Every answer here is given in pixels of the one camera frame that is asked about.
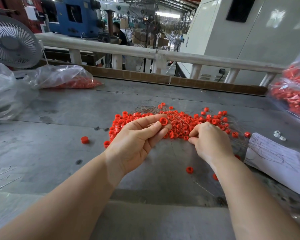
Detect white desk fan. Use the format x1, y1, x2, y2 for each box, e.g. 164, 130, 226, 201
0, 15, 43, 69

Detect large grey machine cabinet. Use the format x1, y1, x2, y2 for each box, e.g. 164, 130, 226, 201
177, 0, 300, 85

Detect person's right forearm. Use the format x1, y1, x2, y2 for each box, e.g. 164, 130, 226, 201
211, 157, 300, 240

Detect pile of red plastic rings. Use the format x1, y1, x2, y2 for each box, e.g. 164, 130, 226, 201
103, 102, 252, 181

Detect blue industrial machine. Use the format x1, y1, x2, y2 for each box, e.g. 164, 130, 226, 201
48, 0, 104, 38

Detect white metal railing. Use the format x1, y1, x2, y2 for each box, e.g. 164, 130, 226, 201
35, 32, 286, 86

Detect black pedestal fan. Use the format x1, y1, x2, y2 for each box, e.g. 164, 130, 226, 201
145, 18, 163, 73

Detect clear bag with red pieces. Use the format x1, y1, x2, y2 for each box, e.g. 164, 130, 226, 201
24, 64, 104, 89

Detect red industrial machine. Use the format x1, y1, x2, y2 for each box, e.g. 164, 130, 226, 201
0, 0, 43, 33

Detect person's right hand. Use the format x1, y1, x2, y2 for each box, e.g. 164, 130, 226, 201
188, 121, 235, 168

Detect large clear bag red pieces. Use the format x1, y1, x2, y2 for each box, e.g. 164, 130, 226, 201
267, 42, 300, 121

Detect crumpled clear plastic bag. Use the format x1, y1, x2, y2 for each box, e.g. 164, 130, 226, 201
0, 57, 27, 122

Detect person's left forearm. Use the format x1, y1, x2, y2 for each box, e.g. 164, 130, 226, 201
0, 155, 125, 240

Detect brown wooden board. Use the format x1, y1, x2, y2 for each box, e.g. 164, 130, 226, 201
37, 59, 268, 96

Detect bundle of thin metal wires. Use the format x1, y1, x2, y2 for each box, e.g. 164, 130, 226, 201
135, 106, 216, 198

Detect person's left hand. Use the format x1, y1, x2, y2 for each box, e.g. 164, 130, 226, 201
104, 113, 172, 185

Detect white paper sheet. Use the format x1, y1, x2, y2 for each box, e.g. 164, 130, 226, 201
244, 132, 300, 199

